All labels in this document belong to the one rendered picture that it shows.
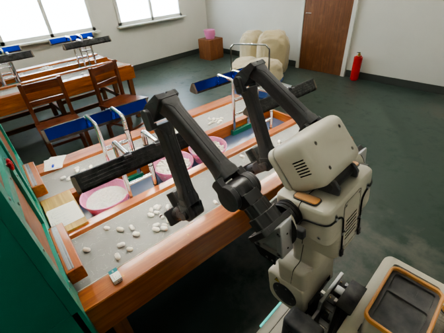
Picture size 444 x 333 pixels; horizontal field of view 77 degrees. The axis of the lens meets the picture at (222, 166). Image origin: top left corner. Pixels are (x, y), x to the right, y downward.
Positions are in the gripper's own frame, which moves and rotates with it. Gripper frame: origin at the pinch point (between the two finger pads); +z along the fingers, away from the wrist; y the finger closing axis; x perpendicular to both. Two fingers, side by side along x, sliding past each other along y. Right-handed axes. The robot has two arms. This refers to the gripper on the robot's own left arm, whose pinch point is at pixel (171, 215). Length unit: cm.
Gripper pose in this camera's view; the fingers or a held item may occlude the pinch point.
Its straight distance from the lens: 128.6
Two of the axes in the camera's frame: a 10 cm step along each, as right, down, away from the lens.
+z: -4.5, 2.0, 8.7
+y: -7.7, 4.0, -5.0
